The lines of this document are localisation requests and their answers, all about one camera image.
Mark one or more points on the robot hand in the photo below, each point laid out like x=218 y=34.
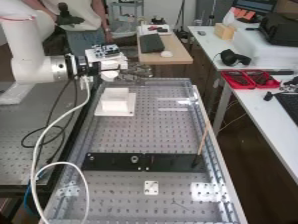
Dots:
x=108 y=61

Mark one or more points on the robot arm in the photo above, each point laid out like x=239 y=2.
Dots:
x=31 y=50

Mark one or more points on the larger steel hex nut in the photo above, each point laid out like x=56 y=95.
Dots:
x=133 y=159

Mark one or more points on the black flat box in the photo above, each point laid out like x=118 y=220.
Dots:
x=152 y=43

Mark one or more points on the small white box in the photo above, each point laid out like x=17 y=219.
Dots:
x=114 y=101

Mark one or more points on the white mouse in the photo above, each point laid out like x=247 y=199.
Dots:
x=166 y=54

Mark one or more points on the wooden desk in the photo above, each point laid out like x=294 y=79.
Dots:
x=177 y=50

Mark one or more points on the person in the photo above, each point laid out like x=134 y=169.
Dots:
x=77 y=13

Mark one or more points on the clear box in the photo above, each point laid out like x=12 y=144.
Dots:
x=194 y=96

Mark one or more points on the black mouse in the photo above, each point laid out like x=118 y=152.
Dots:
x=201 y=33

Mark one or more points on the small cardboard box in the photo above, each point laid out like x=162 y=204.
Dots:
x=224 y=31

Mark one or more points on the black headphones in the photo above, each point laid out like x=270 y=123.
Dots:
x=233 y=57

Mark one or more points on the red tray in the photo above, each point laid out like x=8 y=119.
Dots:
x=263 y=78
x=237 y=80

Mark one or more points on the black plate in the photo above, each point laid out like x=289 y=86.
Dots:
x=110 y=162

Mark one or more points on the thin stick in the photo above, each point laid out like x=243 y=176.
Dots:
x=202 y=140

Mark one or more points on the white desk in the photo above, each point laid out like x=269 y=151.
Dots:
x=266 y=116
x=261 y=55

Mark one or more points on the computer screen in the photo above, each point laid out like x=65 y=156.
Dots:
x=254 y=5

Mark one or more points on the black bag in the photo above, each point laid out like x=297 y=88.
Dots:
x=279 y=29

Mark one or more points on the black keyboard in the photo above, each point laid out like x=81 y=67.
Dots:
x=289 y=106

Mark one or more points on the small white square bracket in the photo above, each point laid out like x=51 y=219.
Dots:
x=150 y=187

